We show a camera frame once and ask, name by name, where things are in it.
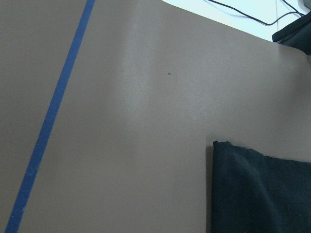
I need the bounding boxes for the black cloth on desk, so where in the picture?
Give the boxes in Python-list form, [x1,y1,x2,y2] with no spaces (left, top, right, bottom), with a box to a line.
[272,12,311,56]

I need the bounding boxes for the thin black desk cable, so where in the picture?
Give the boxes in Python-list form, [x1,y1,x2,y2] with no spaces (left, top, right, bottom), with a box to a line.
[206,0,307,26]

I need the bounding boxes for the black graphic t-shirt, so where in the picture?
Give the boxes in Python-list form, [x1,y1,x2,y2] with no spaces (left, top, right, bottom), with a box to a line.
[211,141,311,233]

